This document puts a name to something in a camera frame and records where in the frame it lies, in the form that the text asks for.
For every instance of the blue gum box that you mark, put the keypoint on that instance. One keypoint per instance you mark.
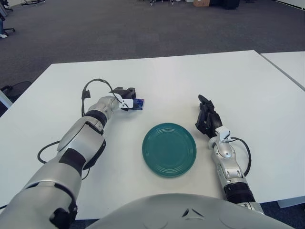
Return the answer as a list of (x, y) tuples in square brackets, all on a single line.
[(139, 103)]

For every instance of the grey robot torso shell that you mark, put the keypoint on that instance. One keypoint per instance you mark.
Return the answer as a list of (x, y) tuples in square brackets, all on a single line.
[(155, 212)]

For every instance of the white table leg post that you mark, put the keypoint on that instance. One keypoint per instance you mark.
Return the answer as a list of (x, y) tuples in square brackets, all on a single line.
[(4, 100)]

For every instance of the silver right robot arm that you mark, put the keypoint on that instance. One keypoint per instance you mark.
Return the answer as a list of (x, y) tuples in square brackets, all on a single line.
[(226, 152)]

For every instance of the black office chair base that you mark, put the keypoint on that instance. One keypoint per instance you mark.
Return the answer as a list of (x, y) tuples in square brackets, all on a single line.
[(9, 30)]

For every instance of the green ribbed plate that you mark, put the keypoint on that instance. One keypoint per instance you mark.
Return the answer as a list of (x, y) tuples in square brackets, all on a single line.
[(169, 149)]

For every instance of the black floor stand base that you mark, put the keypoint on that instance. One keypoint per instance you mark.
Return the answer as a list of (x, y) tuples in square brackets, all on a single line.
[(33, 2)]

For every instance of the black office chair casters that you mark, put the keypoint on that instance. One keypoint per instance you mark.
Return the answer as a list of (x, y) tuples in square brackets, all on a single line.
[(151, 2)]

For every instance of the brown cardboard box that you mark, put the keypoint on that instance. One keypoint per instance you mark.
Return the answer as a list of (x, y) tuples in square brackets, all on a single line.
[(201, 3)]

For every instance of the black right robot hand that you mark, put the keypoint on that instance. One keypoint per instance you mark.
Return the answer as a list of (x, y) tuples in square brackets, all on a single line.
[(210, 119)]

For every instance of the black bulky background object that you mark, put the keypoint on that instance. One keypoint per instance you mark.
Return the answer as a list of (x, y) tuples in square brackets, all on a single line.
[(226, 3)]

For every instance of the white table frame beam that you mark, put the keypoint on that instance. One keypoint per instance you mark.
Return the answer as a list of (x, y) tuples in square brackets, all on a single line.
[(290, 202)]

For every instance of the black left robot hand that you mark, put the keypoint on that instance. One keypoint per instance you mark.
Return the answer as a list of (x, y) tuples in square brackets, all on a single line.
[(125, 92)]

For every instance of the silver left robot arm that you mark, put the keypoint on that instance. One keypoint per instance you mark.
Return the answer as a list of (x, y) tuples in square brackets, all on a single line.
[(78, 136)]

